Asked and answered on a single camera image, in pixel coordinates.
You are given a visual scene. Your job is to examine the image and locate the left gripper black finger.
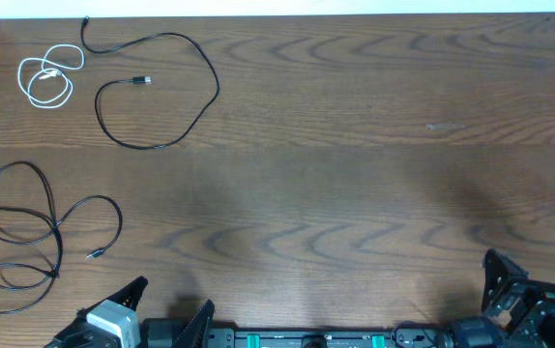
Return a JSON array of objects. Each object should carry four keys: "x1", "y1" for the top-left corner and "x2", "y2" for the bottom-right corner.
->
[
  {"x1": 107, "y1": 276, "x2": 148, "y2": 311},
  {"x1": 171, "y1": 300, "x2": 215, "y2": 348}
]

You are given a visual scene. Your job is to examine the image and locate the black USB cable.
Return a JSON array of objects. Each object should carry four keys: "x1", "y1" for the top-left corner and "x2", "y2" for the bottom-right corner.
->
[
  {"x1": 79, "y1": 15, "x2": 221, "y2": 151},
  {"x1": 0, "y1": 160, "x2": 124, "y2": 318}
]

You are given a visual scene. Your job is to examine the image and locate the white USB cable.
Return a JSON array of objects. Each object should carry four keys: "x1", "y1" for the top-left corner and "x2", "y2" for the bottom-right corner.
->
[{"x1": 16, "y1": 43, "x2": 86, "y2": 109}]

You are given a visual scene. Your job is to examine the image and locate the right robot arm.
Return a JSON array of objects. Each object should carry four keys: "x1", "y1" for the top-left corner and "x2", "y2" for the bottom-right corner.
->
[{"x1": 436, "y1": 248, "x2": 555, "y2": 348}]

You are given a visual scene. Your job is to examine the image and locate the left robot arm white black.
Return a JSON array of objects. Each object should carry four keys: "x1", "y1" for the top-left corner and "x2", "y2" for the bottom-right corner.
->
[{"x1": 45, "y1": 276, "x2": 215, "y2": 348}]

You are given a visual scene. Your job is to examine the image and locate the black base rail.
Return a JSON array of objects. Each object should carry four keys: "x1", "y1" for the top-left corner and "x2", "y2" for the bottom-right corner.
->
[{"x1": 203, "y1": 321, "x2": 459, "y2": 348}]

